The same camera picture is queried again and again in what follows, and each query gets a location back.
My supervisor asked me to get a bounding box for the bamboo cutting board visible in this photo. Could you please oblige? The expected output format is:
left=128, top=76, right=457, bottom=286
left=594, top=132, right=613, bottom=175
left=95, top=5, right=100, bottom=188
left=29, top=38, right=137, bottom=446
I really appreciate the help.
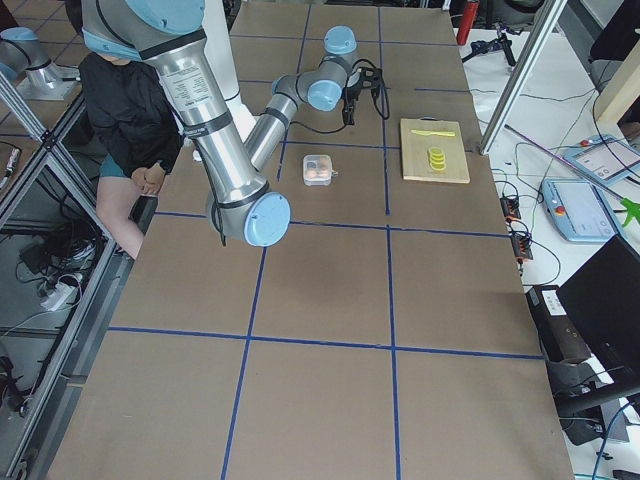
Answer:
left=400, top=118, right=470, bottom=184

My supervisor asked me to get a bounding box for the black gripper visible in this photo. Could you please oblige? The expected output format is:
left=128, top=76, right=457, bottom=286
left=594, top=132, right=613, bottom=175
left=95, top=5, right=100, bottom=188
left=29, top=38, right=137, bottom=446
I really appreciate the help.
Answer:
left=343, top=74, right=363, bottom=125

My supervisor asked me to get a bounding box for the black computer monitor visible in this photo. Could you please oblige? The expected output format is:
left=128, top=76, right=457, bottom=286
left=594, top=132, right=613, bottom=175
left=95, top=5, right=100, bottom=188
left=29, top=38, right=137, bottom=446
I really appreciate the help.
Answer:
left=557, top=235, right=639, bottom=376

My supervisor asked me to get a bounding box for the seated person in black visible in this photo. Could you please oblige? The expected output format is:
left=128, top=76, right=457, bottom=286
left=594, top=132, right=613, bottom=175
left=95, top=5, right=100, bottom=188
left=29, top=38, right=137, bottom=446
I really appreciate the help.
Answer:
left=79, top=53, right=183, bottom=259

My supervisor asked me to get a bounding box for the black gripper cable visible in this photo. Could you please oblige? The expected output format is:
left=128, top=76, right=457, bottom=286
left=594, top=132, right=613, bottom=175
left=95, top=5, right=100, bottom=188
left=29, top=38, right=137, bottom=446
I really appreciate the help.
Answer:
left=289, top=59, right=391, bottom=134

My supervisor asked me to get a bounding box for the blue teach pendant near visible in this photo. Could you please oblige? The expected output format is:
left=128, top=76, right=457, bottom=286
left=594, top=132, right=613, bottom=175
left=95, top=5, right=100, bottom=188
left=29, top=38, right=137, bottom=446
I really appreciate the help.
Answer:
left=541, top=178, right=621, bottom=244

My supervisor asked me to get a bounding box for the blue teach pendant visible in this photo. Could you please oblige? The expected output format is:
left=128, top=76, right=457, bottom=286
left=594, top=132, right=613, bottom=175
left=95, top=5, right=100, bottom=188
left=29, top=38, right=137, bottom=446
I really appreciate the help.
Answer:
left=541, top=178, right=621, bottom=244
left=562, top=135, right=639, bottom=186

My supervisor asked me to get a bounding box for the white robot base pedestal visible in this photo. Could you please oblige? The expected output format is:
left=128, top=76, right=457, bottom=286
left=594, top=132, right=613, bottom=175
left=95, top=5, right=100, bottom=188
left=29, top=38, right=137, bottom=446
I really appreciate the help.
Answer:
left=202, top=0, right=256, bottom=146

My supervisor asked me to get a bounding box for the red bottle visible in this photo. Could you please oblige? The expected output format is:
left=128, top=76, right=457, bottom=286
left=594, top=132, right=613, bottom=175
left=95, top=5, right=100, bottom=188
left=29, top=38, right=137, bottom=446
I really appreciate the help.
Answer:
left=456, top=0, right=479, bottom=46

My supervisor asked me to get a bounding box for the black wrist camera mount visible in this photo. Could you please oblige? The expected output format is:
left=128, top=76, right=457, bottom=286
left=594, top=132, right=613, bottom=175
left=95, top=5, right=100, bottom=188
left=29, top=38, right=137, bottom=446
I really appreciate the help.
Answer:
left=359, top=67, right=385, bottom=101

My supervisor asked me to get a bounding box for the aluminium frame post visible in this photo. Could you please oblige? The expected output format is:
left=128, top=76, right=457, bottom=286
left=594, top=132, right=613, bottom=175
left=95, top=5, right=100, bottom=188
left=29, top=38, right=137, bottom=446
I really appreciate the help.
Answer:
left=479, top=0, right=567, bottom=155

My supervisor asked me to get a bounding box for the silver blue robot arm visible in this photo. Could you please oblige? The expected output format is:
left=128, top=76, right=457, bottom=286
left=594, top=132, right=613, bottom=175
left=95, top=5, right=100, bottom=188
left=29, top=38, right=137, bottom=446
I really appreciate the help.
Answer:
left=82, top=1, right=300, bottom=247
left=244, top=25, right=362, bottom=171

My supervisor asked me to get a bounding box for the blue teach pendant far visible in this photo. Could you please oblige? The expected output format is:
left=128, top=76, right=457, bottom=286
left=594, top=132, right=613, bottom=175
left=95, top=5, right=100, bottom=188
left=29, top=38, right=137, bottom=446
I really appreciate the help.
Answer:
left=562, top=135, right=639, bottom=186

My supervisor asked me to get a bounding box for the clear plastic egg box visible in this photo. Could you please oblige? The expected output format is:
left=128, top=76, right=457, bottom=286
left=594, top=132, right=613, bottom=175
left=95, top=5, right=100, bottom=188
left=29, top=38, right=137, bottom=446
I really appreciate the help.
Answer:
left=302, top=154, right=339, bottom=186

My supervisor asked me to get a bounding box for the yellow plastic knife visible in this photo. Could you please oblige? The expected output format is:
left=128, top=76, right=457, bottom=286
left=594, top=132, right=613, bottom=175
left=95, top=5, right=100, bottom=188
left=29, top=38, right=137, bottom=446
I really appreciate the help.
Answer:
left=410, top=129, right=456, bottom=137

